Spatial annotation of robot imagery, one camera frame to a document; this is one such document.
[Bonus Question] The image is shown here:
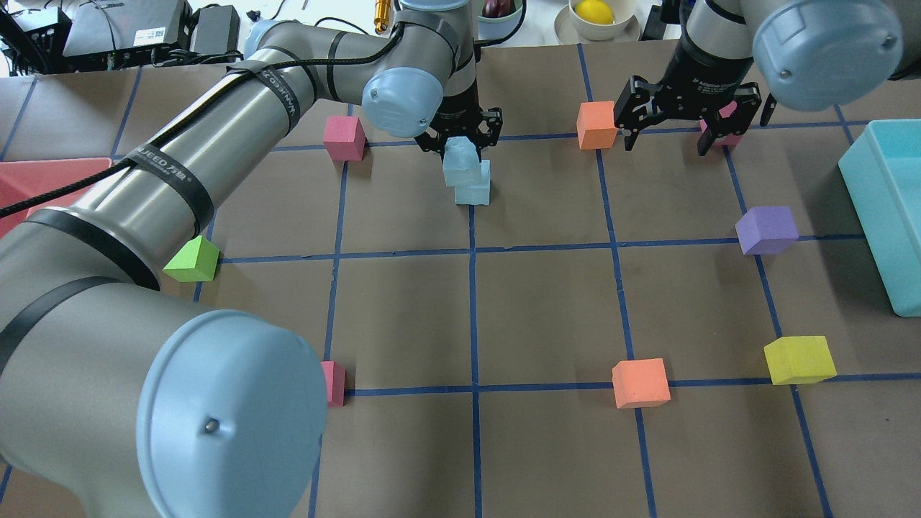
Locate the orange near foam block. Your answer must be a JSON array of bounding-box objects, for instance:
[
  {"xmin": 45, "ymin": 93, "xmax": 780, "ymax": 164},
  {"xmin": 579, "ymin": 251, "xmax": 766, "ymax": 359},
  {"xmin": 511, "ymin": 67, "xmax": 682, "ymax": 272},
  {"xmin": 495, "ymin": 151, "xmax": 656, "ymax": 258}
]
[{"xmin": 612, "ymin": 358, "xmax": 671, "ymax": 409}]

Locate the orange foam block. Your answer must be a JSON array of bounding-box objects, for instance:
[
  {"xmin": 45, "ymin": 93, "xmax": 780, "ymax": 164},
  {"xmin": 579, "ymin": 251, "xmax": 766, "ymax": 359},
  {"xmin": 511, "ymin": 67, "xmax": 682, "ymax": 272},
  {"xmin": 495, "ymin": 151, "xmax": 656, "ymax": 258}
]
[
  {"xmin": 612, "ymin": 358, "xmax": 671, "ymax": 409},
  {"xmin": 576, "ymin": 99, "xmax": 618, "ymax": 150}
]

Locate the light blue plastic bin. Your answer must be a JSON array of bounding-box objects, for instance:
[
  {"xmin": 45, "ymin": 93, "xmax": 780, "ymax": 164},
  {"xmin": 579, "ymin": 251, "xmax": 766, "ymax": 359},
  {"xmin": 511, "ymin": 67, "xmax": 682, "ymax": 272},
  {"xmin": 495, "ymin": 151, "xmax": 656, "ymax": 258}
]
[{"xmin": 838, "ymin": 119, "xmax": 920, "ymax": 317}]

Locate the light blue foam block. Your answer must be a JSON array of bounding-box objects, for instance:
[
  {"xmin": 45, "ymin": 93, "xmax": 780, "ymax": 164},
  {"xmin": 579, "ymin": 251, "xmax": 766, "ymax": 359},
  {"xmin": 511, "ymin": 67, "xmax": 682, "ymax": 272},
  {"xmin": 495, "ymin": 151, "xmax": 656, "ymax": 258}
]
[
  {"xmin": 442, "ymin": 137, "xmax": 481, "ymax": 188},
  {"xmin": 454, "ymin": 160, "xmax": 492, "ymax": 206}
]

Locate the orange far foam block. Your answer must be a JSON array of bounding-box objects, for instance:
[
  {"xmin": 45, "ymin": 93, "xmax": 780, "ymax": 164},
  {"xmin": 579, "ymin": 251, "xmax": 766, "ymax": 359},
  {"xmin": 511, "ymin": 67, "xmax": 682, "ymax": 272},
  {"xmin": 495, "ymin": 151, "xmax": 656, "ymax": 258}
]
[{"xmin": 576, "ymin": 99, "xmax": 618, "ymax": 150}]

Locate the pink far right foam block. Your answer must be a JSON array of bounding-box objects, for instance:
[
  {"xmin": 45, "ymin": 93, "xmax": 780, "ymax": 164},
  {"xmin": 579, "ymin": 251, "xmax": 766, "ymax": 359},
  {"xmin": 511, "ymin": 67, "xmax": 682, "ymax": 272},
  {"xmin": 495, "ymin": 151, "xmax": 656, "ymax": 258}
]
[{"xmin": 700, "ymin": 101, "xmax": 745, "ymax": 147}]

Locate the black electronics box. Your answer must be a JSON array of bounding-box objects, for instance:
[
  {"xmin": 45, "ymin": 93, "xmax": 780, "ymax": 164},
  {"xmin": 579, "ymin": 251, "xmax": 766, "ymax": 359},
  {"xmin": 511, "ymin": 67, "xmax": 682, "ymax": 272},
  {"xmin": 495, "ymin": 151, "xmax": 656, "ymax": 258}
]
[{"xmin": 2, "ymin": 1, "xmax": 194, "ymax": 75}]

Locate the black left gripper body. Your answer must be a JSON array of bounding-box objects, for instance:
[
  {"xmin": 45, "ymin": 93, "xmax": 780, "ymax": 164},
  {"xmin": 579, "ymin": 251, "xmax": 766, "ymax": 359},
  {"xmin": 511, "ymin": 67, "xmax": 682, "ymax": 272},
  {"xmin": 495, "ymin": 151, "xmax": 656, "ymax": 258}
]
[{"xmin": 417, "ymin": 55, "xmax": 504, "ymax": 158}]

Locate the yellow foam block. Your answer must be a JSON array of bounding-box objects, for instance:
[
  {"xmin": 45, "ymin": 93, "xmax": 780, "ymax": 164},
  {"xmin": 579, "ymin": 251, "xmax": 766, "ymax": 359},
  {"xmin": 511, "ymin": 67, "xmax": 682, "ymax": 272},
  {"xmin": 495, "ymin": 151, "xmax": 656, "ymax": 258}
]
[{"xmin": 763, "ymin": 335, "xmax": 838, "ymax": 386}]

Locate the green foam block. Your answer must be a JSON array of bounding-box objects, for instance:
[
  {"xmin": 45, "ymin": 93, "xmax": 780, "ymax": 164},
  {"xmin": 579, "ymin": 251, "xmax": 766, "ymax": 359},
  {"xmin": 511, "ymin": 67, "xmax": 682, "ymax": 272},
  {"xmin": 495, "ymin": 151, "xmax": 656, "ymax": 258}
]
[{"xmin": 163, "ymin": 235, "xmax": 221, "ymax": 283}]

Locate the bowl with yellow lemon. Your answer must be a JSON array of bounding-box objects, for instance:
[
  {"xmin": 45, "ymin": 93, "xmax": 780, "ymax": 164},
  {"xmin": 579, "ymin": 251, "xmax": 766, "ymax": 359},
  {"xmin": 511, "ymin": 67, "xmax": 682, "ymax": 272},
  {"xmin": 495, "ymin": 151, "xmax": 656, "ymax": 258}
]
[{"xmin": 555, "ymin": 1, "xmax": 640, "ymax": 44}]

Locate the black power adapter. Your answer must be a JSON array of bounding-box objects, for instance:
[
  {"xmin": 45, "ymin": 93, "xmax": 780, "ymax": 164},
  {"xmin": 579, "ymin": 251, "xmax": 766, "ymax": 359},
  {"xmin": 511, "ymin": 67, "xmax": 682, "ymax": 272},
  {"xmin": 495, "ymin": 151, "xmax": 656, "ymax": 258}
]
[{"xmin": 189, "ymin": 4, "xmax": 240, "ymax": 55}]

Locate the pink plastic bin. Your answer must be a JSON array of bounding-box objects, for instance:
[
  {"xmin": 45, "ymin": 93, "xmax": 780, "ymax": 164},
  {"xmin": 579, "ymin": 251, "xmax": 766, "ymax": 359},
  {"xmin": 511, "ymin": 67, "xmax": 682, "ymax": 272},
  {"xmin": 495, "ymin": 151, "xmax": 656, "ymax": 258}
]
[{"xmin": 1, "ymin": 158, "xmax": 112, "ymax": 236}]

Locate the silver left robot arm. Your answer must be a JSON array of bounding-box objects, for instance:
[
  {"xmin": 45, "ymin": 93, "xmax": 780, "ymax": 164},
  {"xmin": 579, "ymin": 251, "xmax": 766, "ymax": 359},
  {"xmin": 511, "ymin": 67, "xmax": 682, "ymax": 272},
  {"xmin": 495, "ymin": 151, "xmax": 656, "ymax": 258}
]
[{"xmin": 1, "ymin": 1, "xmax": 475, "ymax": 517}]

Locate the brown paper table mat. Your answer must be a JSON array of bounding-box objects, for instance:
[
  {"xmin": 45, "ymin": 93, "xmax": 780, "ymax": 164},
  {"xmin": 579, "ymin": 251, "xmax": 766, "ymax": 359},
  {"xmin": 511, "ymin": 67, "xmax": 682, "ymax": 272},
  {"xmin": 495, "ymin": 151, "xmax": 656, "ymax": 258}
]
[{"xmin": 0, "ymin": 32, "xmax": 921, "ymax": 518}]

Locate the pink foam block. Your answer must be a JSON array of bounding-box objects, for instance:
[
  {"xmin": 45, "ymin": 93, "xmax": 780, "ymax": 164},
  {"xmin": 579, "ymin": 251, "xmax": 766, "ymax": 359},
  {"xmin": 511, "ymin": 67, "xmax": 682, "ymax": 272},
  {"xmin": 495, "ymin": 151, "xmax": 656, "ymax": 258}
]
[
  {"xmin": 323, "ymin": 115, "xmax": 366, "ymax": 162},
  {"xmin": 320, "ymin": 360, "xmax": 346, "ymax": 409},
  {"xmin": 700, "ymin": 101, "xmax": 745, "ymax": 147}
]

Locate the purple right foam block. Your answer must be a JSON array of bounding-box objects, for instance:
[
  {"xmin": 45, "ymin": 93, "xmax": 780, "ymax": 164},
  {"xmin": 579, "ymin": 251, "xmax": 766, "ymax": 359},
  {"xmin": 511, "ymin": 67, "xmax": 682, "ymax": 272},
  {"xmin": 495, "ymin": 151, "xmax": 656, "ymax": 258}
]
[{"xmin": 735, "ymin": 206, "xmax": 799, "ymax": 255}]

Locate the pink far left foam block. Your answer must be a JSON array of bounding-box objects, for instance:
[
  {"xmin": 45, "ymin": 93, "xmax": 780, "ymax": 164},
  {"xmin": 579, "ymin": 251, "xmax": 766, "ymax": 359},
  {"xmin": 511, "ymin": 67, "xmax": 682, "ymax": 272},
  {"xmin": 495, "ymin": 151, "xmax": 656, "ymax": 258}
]
[{"xmin": 323, "ymin": 115, "xmax": 366, "ymax": 162}]

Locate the pink near foam block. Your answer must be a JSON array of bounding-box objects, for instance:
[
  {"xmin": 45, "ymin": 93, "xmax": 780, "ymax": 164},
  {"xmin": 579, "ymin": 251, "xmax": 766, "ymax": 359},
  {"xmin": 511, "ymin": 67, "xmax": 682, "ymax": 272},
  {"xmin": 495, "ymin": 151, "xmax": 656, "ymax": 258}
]
[{"xmin": 320, "ymin": 360, "xmax": 346, "ymax": 409}]

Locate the blue bowl with fruit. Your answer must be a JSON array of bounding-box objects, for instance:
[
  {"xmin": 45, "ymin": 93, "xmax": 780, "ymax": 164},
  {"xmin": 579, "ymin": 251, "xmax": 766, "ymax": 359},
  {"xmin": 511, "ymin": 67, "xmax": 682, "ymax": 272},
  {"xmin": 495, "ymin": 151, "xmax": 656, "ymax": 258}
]
[{"xmin": 474, "ymin": 1, "xmax": 527, "ymax": 42}]

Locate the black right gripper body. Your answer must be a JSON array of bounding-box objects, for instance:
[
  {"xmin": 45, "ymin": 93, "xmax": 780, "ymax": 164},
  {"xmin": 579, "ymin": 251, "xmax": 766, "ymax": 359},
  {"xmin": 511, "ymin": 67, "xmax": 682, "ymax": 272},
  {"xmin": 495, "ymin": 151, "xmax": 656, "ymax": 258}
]
[{"xmin": 615, "ymin": 35, "xmax": 763, "ymax": 134}]

